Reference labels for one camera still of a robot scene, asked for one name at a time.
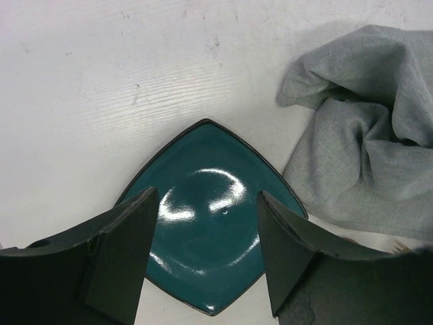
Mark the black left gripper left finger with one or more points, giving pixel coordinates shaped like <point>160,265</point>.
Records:
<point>92,273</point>

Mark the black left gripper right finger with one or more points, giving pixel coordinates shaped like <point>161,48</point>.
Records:
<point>316,277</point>

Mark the grey cloth placemat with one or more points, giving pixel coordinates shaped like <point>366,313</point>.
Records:
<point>364,162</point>

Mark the gold fork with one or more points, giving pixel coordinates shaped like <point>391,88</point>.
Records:
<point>399,247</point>

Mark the teal square plate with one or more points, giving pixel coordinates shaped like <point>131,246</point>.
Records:
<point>206,248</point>

